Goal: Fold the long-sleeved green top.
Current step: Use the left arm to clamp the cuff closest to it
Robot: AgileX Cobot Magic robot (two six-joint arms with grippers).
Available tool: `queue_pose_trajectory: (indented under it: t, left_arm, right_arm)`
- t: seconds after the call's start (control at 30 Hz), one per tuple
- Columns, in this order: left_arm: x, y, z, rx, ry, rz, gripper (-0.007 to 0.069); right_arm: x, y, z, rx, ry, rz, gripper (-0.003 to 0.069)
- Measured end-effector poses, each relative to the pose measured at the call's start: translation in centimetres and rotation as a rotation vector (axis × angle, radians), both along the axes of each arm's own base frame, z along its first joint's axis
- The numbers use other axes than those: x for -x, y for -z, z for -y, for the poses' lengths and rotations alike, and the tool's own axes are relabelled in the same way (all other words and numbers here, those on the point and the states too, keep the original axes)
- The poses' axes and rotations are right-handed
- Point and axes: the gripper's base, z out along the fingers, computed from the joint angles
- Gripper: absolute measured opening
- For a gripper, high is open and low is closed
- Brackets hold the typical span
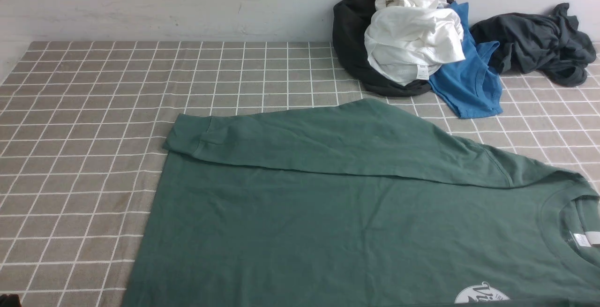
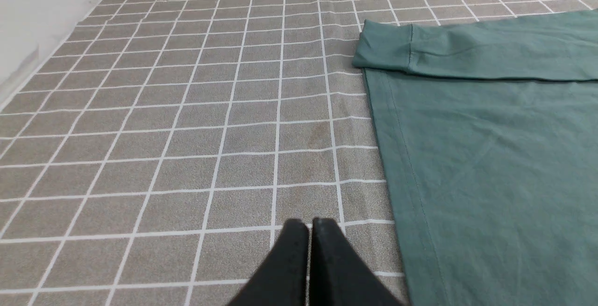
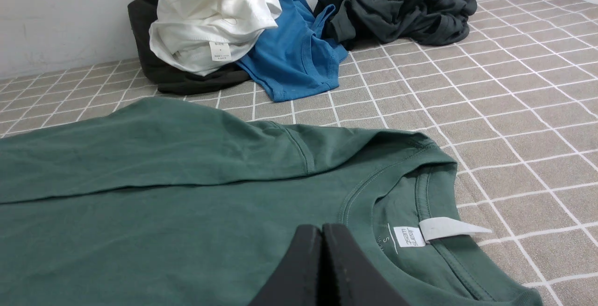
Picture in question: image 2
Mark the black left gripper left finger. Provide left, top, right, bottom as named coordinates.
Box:
left=228, top=219, right=309, bottom=306

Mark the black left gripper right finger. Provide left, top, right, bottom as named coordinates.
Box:
left=309, top=217, right=402, bottom=306

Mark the green long sleeve shirt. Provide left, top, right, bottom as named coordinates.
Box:
left=353, top=10, right=598, bottom=306

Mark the grey checkered tablecloth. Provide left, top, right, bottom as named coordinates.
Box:
left=0, top=0, right=597, bottom=306

